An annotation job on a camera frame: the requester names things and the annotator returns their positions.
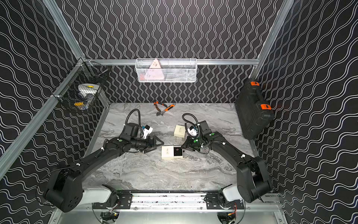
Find cream jewelry box sleeve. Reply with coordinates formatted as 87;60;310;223
173;125;186;138

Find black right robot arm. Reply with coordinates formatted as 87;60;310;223
182;120;273;203

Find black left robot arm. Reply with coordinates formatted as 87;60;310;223
43;123;164;212

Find orange black pliers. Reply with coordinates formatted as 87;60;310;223
153;101;168;112

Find black plastic tool case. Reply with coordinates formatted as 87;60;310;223
235;78;275;140

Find pink triangular card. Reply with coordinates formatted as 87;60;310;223
144;58;165;81

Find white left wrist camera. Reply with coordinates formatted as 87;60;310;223
142;125;153;139

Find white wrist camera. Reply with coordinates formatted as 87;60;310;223
187;126;198;138
142;125;153;139

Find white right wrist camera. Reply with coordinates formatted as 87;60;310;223
187;126;198;138

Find orange handled adjustable wrench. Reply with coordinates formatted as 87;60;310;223
155;104;176;116

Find aluminium front rail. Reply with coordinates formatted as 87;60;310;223
73;191;280;212

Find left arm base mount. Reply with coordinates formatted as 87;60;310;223
92;193;133;210

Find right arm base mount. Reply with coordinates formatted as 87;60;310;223
203;193;244;210

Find black wire corner basket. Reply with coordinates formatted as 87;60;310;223
54;61;110;113

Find white wire wall basket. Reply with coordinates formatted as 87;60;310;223
135;58;198;83

